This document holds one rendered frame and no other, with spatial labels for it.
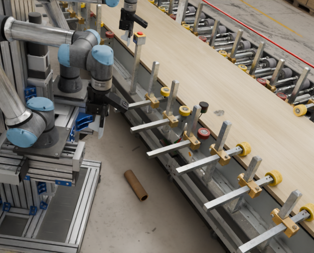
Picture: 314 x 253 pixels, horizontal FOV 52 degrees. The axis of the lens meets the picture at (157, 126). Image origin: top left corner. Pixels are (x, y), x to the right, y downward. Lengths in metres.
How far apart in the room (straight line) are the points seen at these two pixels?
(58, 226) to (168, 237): 0.83
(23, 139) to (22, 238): 1.00
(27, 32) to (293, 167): 1.62
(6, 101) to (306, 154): 1.76
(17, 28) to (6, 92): 0.25
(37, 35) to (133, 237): 1.71
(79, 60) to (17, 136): 0.48
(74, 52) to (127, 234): 1.71
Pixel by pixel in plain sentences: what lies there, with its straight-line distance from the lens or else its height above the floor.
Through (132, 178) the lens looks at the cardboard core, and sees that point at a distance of 2.80.
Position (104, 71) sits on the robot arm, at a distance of 1.15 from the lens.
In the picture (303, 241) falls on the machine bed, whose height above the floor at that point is 0.74.
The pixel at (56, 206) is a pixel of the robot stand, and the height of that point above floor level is 0.21.
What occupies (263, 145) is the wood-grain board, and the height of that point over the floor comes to 0.90.
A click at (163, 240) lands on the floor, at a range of 2.59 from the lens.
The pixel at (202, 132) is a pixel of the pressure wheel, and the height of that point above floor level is 0.90.
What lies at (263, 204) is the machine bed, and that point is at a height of 0.71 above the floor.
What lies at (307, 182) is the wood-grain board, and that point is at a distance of 2.08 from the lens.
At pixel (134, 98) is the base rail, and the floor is 0.70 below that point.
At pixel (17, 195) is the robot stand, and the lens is 2.36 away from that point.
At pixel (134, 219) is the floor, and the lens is 2.65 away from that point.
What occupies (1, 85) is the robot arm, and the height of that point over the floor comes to 1.44.
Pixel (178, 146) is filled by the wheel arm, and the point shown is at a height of 0.86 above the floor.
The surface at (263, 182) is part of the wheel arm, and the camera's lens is 1.83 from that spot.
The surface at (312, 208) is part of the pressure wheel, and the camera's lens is 1.83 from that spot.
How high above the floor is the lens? 2.18
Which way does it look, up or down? 39 degrees down
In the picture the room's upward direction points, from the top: 11 degrees clockwise
